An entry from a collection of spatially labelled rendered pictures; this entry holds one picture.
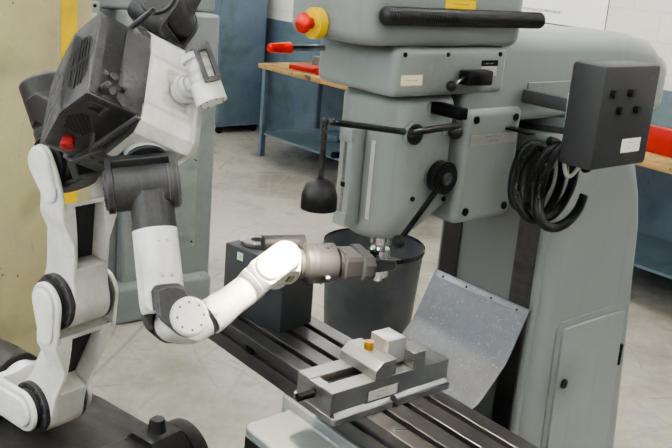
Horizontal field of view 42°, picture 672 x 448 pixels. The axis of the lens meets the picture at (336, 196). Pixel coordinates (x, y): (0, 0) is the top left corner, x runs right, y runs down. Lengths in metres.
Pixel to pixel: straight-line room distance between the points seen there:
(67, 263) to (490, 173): 1.03
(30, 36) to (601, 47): 1.97
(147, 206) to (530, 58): 0.90
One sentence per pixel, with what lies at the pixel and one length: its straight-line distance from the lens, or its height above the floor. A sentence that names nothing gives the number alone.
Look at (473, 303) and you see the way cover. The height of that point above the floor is 1.07.
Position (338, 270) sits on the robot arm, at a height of 1.24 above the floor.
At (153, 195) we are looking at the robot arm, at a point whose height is 1.40.
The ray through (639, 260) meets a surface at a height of 0.23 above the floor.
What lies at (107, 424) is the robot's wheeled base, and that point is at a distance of 2.62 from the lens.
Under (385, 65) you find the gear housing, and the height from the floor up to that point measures 1.69.
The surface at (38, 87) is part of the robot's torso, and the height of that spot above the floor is 1.53.
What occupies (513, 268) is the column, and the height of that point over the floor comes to 1.19.
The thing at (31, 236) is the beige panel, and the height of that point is 0.79.
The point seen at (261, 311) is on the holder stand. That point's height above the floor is 0.98.
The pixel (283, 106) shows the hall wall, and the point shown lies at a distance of 9.34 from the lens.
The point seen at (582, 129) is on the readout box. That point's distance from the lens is 1.81.
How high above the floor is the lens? 1.89
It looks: 15 degrees down
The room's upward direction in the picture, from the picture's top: 5 degrees clockwise
